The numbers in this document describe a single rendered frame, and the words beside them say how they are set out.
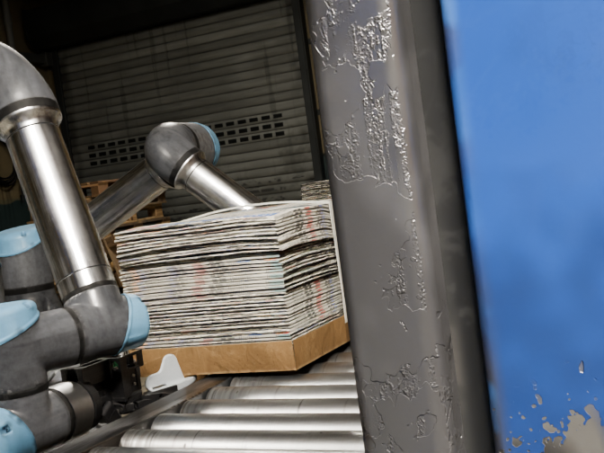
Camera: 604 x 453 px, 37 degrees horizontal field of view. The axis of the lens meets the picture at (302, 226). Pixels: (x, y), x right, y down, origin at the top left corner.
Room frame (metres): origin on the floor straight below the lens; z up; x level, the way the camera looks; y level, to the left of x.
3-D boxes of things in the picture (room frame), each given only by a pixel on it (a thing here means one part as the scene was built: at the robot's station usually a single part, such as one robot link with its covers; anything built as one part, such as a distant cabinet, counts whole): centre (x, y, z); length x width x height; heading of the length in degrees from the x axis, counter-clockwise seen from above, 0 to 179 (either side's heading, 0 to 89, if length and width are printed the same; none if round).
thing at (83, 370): (1.24, 0.30, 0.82); 0.12 x 0.08 x 0.09; 154
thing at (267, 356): (1.39, 0.13, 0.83); 0.29 x 0.16 x 0.04; 63
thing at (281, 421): (1.04, 0.01, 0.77); 0.47 x 0.05 x 0.05; 64
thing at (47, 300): (2.04, 0.63, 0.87); 0.15 x 0.15 x 0.10
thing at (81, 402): (1.17, 0.34, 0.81); 0.08 x 0.05 x 0.08; 64
